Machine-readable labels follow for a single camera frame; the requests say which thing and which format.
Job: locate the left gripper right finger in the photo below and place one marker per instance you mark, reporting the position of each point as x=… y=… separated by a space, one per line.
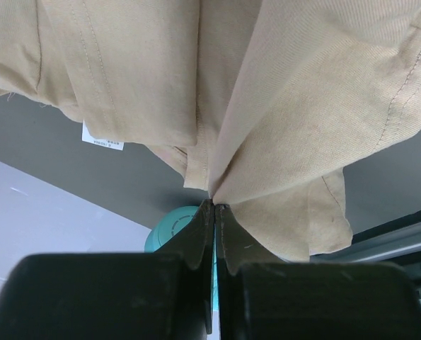
x=235 y=247

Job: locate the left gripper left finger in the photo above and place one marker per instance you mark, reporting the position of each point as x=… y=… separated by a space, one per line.
x=192 y=280

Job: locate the beige t shirt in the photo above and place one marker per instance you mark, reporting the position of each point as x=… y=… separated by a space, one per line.
x=260 y=103

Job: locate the teal headphones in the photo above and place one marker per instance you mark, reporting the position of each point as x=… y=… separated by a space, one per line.
x=171 y=224

